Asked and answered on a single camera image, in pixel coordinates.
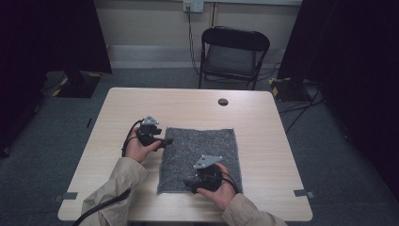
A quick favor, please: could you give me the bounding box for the grey towel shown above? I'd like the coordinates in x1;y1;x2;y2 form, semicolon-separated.
156;126;244;196

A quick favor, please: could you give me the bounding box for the black stand base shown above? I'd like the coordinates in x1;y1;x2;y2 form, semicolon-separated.
56;71;102;99
268;77;311;103

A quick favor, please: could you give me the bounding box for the black folding chair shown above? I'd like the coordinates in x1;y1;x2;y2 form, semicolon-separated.
198;25;271;91

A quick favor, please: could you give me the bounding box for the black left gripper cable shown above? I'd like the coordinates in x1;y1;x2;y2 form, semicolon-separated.
72;119;144;226

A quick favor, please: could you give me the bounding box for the black outlet cable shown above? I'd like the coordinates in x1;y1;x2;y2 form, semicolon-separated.
186;6;202;76

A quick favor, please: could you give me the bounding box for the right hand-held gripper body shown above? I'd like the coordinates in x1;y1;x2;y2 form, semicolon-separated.
193;154;223;192

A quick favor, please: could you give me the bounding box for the person's right hand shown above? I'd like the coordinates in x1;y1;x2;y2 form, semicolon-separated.
197;163;237;212

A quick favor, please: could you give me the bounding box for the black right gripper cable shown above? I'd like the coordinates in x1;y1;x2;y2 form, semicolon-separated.
220;170;241;194

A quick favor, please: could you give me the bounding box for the white wall outlet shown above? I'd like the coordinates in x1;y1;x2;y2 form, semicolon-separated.
183;0;205;13

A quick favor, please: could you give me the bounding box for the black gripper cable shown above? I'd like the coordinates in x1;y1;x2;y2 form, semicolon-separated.
220;170;241;194
72;119;144;226

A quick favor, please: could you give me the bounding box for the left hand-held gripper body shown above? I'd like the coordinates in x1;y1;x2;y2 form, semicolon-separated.
136;115;163;147

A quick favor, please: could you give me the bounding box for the black curtain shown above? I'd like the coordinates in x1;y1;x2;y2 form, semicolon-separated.
0;0;113;158
277;0;399;202

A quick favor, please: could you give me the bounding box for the grey tape mark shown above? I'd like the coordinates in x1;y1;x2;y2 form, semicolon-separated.
294;188;315;199
53;191;79;202

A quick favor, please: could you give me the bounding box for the black floor cable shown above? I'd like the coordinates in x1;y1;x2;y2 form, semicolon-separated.
278;86;324;134

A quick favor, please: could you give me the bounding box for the person's left hand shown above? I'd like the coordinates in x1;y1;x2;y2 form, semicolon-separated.
125;126;162;164

